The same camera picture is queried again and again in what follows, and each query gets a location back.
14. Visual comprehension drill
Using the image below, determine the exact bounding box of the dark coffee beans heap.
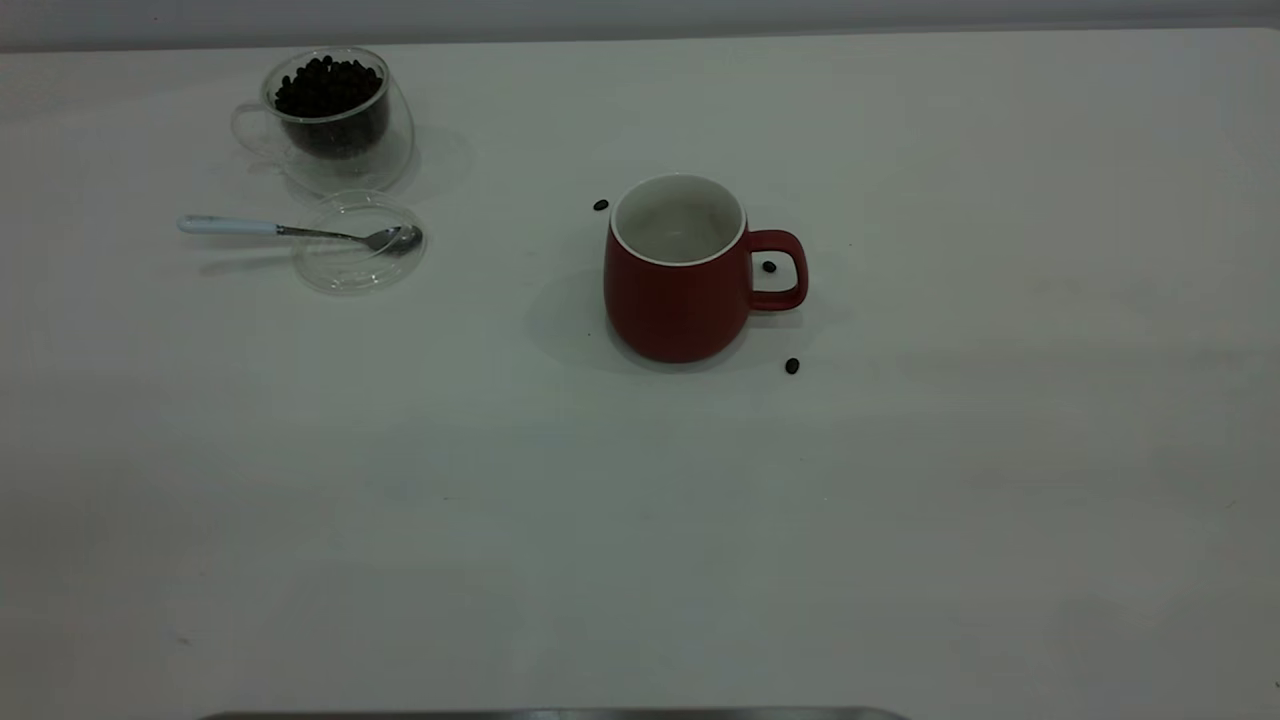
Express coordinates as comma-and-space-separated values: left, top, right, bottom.
273, 55, 389, 156

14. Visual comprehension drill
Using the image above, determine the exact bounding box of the white handled metal spoon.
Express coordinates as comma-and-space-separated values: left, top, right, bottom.
178, 214, 424, 254

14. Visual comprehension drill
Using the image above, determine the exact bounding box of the clear glass cup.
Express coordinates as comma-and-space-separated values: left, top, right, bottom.
232, 45, 416, 196

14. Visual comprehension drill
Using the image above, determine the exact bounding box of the clear glass lid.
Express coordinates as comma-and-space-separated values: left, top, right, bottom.
293, 190, 428, 295

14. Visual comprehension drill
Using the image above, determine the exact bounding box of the red ceramic mug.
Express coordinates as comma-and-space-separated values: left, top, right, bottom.
603, 173, 809, 364

